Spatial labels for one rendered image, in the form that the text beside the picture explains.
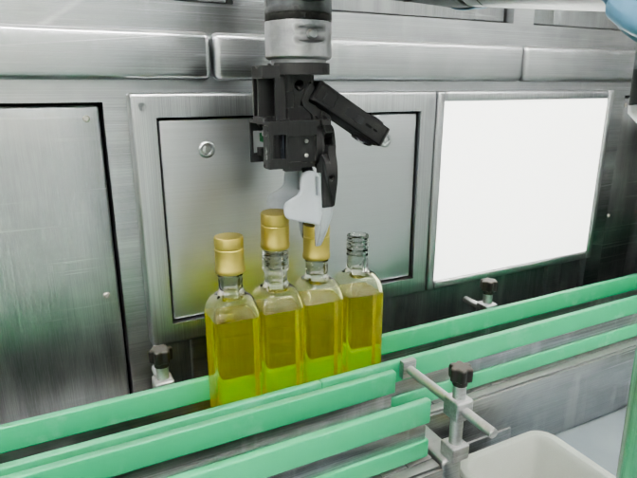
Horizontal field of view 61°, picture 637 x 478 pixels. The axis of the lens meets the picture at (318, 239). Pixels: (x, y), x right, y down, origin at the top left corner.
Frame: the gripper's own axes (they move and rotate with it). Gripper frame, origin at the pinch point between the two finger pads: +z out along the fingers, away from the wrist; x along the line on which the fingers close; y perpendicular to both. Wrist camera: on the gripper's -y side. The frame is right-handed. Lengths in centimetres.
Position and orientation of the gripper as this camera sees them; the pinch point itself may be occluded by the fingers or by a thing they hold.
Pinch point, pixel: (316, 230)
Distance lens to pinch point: 67.5
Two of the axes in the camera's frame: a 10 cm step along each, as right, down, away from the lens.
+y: -9.1, 1.2, -4.0
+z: 0.0, 9.6, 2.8
